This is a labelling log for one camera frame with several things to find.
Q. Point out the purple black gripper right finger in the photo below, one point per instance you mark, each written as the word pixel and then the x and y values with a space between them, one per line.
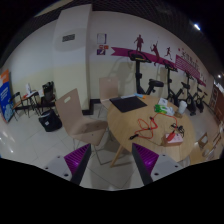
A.
pixel 145 160

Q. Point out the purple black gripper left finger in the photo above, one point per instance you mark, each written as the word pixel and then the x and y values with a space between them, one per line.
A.
pixel 77 162

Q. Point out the beige plywood chair near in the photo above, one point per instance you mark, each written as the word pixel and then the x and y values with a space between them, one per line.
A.
pixel 77 126

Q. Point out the beige plywood chair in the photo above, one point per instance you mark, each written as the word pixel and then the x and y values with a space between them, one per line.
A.
pixel 108 88
pixel 77 126

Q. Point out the round wooden table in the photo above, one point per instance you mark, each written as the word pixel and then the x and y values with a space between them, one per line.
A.
pixel 147 128

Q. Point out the black bag on floor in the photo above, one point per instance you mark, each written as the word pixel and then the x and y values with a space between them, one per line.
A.
pixel 50 121

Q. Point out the green wet wipes pack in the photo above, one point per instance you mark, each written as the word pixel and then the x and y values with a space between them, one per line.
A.
pixel 164 109

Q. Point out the black mat on table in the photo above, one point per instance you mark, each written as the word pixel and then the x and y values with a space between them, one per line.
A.
pixel 127 104

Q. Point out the wooden chair at right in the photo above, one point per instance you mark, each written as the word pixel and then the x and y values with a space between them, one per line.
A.
pixel 204 148

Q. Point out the white tissue packet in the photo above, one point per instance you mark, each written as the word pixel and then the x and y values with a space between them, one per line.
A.
pixel 163 102

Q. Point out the white cup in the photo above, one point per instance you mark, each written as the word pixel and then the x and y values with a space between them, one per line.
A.
pixel 182 107

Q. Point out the black exercise bike middle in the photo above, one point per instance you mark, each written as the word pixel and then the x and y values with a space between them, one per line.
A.
pixel 174 89

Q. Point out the black exercise bike right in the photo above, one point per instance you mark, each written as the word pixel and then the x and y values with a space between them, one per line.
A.
pixel 196 101

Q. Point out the small black side table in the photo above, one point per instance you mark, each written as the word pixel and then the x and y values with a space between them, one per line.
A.
pixel 31 102

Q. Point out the beige plywood chair far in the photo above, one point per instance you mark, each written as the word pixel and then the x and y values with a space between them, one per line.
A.
pixel 108 88

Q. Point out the black folding chair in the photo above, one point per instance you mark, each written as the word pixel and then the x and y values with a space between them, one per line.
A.
pixel 17 101

